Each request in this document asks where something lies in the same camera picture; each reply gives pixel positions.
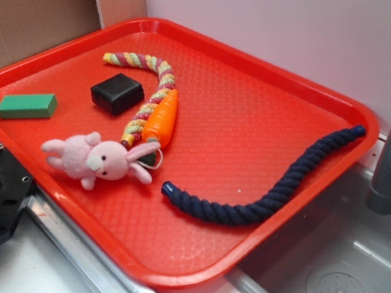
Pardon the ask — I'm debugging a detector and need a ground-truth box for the green rectangular block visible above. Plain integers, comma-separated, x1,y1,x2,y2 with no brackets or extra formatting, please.
0,94,58,120

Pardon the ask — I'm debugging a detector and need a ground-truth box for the black square block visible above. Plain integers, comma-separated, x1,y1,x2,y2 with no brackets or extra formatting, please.
90,73,145,115

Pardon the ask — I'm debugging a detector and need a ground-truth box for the orange plastic carrot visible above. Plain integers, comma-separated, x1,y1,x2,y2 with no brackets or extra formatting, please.
141,89,179,148

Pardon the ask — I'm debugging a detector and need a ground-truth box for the red plastic tray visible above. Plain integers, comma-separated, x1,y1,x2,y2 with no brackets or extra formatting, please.
0,18,379,288

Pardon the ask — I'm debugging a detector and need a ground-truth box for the pink plush bunny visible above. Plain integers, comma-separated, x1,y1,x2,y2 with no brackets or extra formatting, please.
41,132,161,191

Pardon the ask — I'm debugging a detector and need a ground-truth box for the grey plastic sink basin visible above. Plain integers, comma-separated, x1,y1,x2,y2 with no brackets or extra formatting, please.
227,165,391,293

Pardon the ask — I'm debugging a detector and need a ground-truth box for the multicolour braided rope toy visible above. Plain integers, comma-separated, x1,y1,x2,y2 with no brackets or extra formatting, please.
102,52,175,149

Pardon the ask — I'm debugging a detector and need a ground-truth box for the navy blue twisted rope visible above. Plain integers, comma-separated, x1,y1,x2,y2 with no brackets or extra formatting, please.
157,98,368,244

